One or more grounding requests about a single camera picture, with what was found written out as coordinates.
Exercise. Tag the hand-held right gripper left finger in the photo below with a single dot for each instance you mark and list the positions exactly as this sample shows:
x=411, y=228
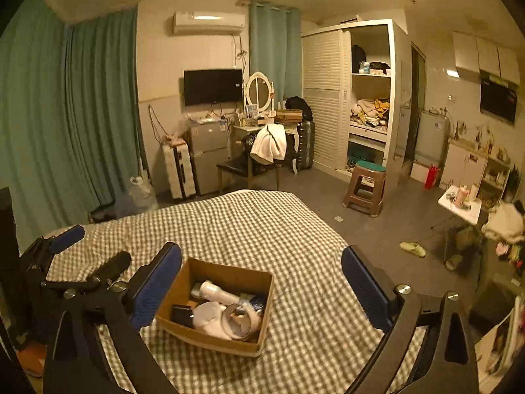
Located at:
x=158, y=287

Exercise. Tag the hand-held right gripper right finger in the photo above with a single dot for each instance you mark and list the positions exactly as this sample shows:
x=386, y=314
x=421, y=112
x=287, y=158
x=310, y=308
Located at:
x=369, y=291

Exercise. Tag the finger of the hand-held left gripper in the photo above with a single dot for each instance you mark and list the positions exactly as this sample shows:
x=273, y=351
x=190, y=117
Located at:
x=67, y=238
x=113, y=266

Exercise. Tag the small black case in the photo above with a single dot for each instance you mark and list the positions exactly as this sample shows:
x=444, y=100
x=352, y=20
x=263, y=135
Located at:
x=182, y=316

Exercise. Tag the cream cosmetic tube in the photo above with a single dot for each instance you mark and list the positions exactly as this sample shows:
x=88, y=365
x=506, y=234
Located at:
x=217, y=291

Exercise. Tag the cardboard box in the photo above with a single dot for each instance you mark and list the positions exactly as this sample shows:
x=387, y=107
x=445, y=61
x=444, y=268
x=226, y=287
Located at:
x=205, y=342

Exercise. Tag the large white sock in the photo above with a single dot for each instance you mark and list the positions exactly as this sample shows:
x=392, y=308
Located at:
x=246, y=324

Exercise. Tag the small plastic packet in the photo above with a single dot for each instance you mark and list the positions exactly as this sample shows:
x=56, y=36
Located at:
x=257, y=303

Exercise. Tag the pale green slipper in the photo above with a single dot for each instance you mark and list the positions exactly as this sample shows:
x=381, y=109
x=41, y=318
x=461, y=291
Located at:
x=454, y=262
x=413, y=249

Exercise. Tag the clear water jug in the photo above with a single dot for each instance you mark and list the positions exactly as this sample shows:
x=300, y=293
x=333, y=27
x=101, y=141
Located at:
x=143, y=195

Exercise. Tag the green checkered blanket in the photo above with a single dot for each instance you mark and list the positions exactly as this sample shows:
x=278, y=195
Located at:
x=295, y=254

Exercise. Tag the wide green curtain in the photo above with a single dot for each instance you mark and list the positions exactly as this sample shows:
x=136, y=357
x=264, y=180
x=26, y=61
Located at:
x=61, y=123

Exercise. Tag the small white folding table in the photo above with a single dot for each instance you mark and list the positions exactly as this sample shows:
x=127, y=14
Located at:
x=451, y=207

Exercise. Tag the white ribbed suitcase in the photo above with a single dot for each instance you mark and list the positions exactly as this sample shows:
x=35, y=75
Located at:
x=178, y=168

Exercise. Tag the brown plastic stool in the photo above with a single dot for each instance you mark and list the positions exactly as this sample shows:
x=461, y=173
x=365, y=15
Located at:
x=367, y=170

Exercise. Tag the white floor box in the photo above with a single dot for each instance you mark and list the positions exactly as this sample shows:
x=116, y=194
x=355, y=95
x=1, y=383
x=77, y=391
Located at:
x=419, y=171

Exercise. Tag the red fire extinguisher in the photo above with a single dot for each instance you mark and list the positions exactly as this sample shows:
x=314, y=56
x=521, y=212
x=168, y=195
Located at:
x=432, y=177

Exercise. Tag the pink cup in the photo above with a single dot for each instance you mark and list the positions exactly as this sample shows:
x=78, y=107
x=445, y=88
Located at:
x=464, y=195

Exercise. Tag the dark wooden chair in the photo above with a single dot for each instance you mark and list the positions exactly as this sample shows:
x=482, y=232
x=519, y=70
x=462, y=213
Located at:
x=231, y=167

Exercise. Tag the silver mini fridge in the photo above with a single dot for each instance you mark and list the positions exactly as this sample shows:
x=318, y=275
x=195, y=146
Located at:
x=209, y=152

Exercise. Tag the white kitchen cabinet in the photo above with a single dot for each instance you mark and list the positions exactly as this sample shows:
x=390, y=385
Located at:
x=461, y=168

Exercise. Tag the white cloth pile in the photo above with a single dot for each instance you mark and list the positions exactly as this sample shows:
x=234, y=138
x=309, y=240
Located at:
x=506, y=221

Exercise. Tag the dark hard suitcase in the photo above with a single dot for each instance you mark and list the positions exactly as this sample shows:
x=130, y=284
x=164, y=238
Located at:
x=305, y=145

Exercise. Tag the dressing table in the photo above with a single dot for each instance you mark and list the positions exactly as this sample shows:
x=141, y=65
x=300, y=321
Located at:
x=242, y=131

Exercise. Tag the white towel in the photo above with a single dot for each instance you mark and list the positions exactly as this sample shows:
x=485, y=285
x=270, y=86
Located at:
x=268, y=141

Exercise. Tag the flat brown box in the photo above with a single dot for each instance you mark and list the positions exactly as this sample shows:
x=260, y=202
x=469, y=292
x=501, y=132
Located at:
x=287, y=115

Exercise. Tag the white wardrobe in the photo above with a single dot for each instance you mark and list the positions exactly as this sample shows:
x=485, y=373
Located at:
x=326, y=98

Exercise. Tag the black bag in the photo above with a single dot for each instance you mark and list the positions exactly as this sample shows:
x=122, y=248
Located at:
x=298, y=106

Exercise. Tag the dark doorway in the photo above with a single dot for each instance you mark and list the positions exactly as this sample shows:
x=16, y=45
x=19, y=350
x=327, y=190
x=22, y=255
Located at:
x=418, y=98

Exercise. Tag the white oval mirror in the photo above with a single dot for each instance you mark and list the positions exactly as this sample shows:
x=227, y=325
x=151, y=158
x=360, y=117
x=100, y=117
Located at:
x=259, y=90

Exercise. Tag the black range hood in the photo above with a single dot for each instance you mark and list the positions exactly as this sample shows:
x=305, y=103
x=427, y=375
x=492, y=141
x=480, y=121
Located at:
x=498, y=100

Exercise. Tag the white air conditioner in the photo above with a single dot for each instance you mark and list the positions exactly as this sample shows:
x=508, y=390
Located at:
x=209, y=24

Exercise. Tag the white upper cabinets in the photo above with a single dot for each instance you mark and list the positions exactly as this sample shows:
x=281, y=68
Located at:
x=467, y=51

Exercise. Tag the narrow teal curtain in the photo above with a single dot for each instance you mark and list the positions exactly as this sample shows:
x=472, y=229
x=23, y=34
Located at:
x=272, y=49

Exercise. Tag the black wall television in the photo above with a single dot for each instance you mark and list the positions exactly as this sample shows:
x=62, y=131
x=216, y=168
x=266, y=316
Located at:
x=213, y=87

